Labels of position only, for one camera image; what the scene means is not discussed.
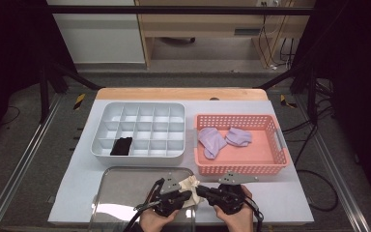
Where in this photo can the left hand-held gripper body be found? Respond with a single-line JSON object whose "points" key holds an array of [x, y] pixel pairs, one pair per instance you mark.
{"points": [[165, 206]]}

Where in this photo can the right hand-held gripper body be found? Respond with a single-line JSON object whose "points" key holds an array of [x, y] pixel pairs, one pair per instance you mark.
{"points": [[232, 199]]}

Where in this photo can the cream sock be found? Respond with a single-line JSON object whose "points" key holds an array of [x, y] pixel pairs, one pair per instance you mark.
{"points": [[188, 184]]}

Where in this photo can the transparent grey box lid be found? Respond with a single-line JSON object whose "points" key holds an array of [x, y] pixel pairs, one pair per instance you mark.
{"points": [[125, 190]]}

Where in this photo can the purple sock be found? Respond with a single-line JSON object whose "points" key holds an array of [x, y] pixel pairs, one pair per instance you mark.
{"points": [[211, 140], [238, 137]]}

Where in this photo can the pink perforated basket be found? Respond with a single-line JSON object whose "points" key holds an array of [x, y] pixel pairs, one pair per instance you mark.
{"points": [[267, 158]]}

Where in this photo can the grey divided storage box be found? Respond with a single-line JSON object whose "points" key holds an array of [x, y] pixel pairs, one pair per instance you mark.
{"points": [[154, 129]]}

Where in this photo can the black sock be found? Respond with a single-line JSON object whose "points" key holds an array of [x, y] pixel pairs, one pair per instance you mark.
{"points": [[121, 146]]}

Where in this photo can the person's left hand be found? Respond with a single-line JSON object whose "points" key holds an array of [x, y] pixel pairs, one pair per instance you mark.
{"points": [[156, 224]]}

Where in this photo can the person's right hand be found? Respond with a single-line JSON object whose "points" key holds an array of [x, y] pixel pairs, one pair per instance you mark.
{"points": [[238, 224]]}

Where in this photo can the light blue table mat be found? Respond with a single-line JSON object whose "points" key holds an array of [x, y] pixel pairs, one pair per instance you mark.
{"points": [[225, 106]]}

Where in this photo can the dark table grommet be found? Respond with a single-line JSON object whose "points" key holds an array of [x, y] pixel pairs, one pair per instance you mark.
{"points": [[214, 98]]}

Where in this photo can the yellow black tape strip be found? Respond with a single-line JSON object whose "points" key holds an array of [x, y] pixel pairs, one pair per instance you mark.
{"points": [[79, 101], [284, 100]]}

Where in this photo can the light wooden desk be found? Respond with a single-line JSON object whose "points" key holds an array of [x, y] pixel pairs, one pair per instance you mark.
{"points": [[206, 24]]}

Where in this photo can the black curtain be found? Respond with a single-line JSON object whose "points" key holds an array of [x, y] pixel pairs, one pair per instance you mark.
{"points": [[360, 80], [9, 58]]}

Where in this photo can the white cabinet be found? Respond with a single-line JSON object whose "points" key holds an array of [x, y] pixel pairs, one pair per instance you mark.
{"points": [[99, 38]]}

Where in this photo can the white power strip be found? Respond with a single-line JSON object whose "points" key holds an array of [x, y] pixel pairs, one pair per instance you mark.
{"points": [[270, 3]]}

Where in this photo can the aluminium rail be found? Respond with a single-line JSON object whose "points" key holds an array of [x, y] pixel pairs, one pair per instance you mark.
{"points": [[331, 167], [22, 167]]}

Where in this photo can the black frame strut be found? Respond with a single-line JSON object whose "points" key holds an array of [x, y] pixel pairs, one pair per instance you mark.
{"points": [[44, 96], [312, 96]]}

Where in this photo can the black horizontal frame bar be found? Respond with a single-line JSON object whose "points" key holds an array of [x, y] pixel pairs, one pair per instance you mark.
{"points": [[174, 10]]}

